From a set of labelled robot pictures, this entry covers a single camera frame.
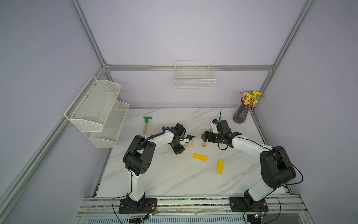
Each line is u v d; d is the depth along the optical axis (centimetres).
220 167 87
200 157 91
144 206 73
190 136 88
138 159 51
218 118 115
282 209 74
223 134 72
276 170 46
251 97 92
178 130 78
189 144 96
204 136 84
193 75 95
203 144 96
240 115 107
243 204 73
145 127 107
